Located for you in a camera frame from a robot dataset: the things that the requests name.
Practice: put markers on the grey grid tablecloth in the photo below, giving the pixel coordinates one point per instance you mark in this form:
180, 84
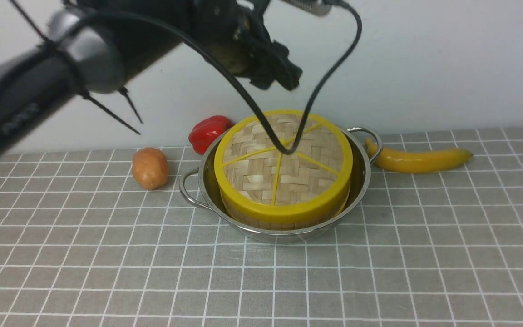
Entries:
81, 245

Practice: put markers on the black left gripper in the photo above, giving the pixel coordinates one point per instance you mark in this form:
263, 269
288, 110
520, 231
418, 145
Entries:
235, 35

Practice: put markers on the yellow rimmed bamboo steamer lid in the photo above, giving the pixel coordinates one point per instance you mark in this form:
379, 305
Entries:
245, 154

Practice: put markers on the yellow banana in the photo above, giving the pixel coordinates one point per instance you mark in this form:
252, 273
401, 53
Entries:
422, 162

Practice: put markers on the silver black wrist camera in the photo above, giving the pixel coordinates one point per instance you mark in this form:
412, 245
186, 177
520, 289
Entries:
319, 8

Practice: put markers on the yellow rimmed bamboo steamer basket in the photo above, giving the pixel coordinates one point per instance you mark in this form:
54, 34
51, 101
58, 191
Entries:
284, 206

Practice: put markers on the red bell pepper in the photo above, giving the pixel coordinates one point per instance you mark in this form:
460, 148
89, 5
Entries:
207, 131

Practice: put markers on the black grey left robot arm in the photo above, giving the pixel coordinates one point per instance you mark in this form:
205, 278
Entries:
98, 46

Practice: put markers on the stainless steel pot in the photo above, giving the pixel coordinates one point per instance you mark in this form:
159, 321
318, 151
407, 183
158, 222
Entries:
209, 187

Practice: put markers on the brown potato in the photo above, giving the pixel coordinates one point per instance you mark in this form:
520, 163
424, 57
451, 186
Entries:
150, 168

